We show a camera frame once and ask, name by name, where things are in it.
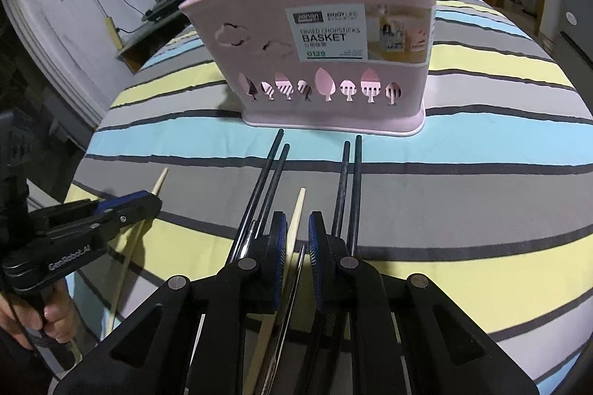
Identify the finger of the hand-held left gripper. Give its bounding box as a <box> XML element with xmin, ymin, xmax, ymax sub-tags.
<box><xmin>90</xmin><ymin>190</ymin><xmax>151</xmax><ymax>220</ymax></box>
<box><xmin>104</xmin><ymin>192</ymin><xmax>164</xmax><ymax>240</ymax></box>

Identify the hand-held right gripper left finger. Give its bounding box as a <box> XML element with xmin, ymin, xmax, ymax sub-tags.
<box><xmin>49</xmin><ymin>211</ymin><xmax>290</xmax><ymax>395</ymax></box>

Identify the pink plastic chopstick basket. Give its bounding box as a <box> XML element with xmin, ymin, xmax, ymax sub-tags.
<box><xmin>178</xmin><ymin>0</ymin><xmax>442</xmax><ymax>138</ymax></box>

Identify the black stove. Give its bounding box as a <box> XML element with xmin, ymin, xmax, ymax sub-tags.
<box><xmin>139</xmin><ymin>3</ymin><xmax>186</xmax><ymax>23</ymax></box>

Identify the metal chopstick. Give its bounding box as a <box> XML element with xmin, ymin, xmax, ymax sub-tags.
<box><xmin>229</xmin><ymin>216</ymin><xmax>258</xmax><ymax>266</ymax></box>
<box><xmin>264</xmin><ymin>243</ymin><xmax>307</xmax><ymax>395</ymax></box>

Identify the wooden shelf unit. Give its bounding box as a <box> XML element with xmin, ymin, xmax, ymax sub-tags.
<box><xmin>116</xmin><ymin>17</ymin><xmax>191</xmax><ymax>74</ymax></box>

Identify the person's left hand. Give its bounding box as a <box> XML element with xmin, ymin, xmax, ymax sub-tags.
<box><xmin>0</xmin><ymin>289</ymin><xmax>79</xmax><ymax>352</ymax></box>

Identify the wooden chopstick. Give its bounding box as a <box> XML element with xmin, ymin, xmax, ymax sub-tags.
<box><xmin>103</xmin><ymin>168</ymin><xmax>169</xmax><ymax>338</ymax></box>
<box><xmin>243</xmin><ymin>187</ymin><xmax>307</xmax><ymax>395</ymax></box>

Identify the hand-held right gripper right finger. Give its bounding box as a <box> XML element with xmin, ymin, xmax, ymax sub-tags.
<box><xmin>308</xmin><ymin>211</ymin><xmax>540</xmax><ymax>395</ymax></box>

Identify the black chopstick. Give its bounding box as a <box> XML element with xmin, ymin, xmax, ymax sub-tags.
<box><xmin>241</xmin><ymin>143</ymin><xmax>291</xmax><ymax>259</ymax></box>
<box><xmin>330</xmin><ymin>140</ymin><xmax>351</xmax><ymax>238</ymax></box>
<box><xmin>348</xmin><ymin>135</ymin><xmax>363</xmax><ymax>257</ymax></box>
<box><xmin>226</xmin><ymin>129</ymin><xmax>285</xmax><ymax>268</ymax></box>

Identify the striped tablecloth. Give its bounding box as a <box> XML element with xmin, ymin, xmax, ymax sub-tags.
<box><xmin>65</xmin><ymin>0</ymin><xmax>593</xmax><ymax>395</ymax></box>

